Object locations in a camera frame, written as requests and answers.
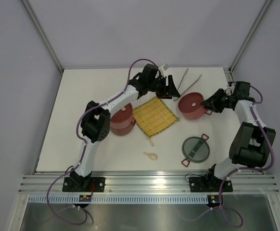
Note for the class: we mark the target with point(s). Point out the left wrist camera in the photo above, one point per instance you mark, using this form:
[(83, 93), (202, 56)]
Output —
[(163, 68)]

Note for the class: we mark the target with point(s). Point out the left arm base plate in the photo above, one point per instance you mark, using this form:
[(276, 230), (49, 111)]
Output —
[(92, 184)]

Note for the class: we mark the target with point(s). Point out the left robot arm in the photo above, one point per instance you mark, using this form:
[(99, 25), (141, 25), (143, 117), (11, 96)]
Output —
[(94, 125)]

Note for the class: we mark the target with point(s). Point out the beige spoon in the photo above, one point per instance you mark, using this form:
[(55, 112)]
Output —
[(152, 156)]

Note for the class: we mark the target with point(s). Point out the white slotted cable duct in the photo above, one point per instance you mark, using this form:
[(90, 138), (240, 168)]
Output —
[(120, 199)]

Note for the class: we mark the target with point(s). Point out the bamboo woven tray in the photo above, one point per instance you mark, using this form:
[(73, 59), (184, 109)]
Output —
[(154, 117)]

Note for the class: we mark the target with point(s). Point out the red steel bowl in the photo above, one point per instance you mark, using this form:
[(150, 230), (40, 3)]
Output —
[(131, 121), (122, 131), (193, 113)]

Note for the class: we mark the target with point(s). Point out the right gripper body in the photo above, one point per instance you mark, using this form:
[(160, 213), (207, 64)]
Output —
[(224, 102)]

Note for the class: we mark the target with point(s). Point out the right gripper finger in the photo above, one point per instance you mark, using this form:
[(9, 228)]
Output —
[(215, 108), (215, 98)]

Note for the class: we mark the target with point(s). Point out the metal tongs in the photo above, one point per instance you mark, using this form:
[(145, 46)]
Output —
[(187, 81)]

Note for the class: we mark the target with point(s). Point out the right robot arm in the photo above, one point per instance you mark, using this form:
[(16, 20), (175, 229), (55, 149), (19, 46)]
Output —
[(251, 148)]

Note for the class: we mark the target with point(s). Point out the aluminium rail frame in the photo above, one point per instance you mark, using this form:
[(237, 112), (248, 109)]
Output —
[(253, 205)]

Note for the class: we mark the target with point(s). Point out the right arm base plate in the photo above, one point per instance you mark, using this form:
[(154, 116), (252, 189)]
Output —
[(201, 185)]

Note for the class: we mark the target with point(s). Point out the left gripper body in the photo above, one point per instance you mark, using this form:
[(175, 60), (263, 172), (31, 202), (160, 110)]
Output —
[(160, 87)]

